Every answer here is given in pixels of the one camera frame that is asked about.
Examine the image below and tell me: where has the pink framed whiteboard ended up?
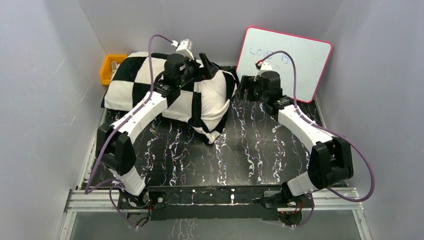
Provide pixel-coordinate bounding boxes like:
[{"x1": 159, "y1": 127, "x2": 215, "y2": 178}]
[{"x1": 236, "y1": 26, "x2": 333, "y2": 103}]

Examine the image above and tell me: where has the yellow plastic bin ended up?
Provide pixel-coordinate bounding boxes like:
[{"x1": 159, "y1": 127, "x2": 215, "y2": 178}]
[{"x1": 99, "y1": 54, "x2": 127, "y2": 86}]

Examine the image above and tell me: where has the aluminium frame rail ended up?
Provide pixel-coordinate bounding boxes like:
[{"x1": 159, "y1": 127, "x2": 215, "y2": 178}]
[{"x1": 59, "y1": 186, "x2": 371, "y2": 240}]

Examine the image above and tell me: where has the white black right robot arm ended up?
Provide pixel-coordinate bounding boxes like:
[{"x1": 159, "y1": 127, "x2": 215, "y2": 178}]
[{"x1": 236, "y1": 70, "x2": 354, "y2": 209}]

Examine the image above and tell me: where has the white object in bin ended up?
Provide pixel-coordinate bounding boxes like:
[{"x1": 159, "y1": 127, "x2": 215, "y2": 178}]
[{"x1": 111, "y1": 61, "x2": 119, "y2": 72}]

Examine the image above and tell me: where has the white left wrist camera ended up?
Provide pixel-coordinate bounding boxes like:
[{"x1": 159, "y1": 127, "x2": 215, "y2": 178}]
[{"x1": 171, "y1": 38, "x2": 195, "y2": 61}]

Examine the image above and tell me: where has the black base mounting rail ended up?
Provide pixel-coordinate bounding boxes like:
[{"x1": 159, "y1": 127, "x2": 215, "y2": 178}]
[{"x1": 117, "y1": 185, "x2": 316, "y2": 222}]

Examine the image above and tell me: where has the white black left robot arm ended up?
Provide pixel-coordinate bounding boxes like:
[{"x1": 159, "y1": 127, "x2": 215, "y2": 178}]
[{"x1": 96, "y1": 51, "x2": 239, "y2": 208}]

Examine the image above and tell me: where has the black white checkered pillowcase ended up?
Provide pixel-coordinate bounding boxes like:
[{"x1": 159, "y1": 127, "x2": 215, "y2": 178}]
[{"x1": 101, "y1": 51, "x2": 240, "y2": 144}]

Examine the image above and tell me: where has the white pillow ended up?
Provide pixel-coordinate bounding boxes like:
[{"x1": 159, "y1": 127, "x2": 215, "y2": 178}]
[{"x1": 193, "y1": 70, "x2": 236, "y2": 121}]

